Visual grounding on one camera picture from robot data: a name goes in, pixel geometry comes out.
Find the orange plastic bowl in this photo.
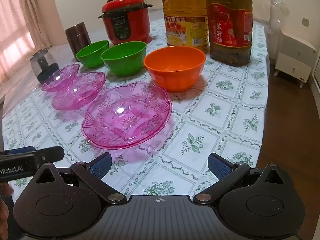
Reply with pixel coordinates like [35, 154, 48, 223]
[144, 46, 206, 93]

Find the yellow cooking oil bottle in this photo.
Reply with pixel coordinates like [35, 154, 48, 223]
[162, 0, 209, 54]

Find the clear plastic sheet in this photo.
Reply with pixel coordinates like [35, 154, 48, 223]
[232, 0, 288, 43]

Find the white nightstand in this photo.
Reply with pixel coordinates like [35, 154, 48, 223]
[274, 27, 318, 88]

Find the green plastic bowl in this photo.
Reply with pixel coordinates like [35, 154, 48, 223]
[101, 41, 147, 77]
[76, 40, 109, 68]

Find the red electric pressure cooker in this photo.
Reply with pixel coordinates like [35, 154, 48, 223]
[98, 0, 153, 46]

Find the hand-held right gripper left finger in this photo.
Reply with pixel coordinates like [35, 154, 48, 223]
[32, 152, 127, 205]

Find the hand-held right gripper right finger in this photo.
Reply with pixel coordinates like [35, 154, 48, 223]
[193, 153, 288, 204]

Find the dark oil bottle red label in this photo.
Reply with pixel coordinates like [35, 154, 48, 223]
[205, 0, 253, 67]

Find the clear jar dark green base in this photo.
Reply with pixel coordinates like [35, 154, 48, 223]
[29, 48, 60, 84]

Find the floral white tablecloth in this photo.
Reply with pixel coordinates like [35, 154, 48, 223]
[1, 17, 270, 200]

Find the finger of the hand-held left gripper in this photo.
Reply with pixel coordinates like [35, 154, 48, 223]
[0, 146, 65, 164]

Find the person's left hand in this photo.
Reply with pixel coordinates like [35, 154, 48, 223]
[0, 182, 14, 233]

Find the pink transparent plate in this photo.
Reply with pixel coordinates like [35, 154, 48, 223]
[82, 82, 172, 150]
[41, 64, 80, 92]
[52, 71, 107, 110]

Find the pink curtain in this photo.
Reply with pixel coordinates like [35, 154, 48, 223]
[0, 0, 52, 80]

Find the brown thermos flask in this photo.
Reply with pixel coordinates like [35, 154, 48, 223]
[65, 22, 92, 55]

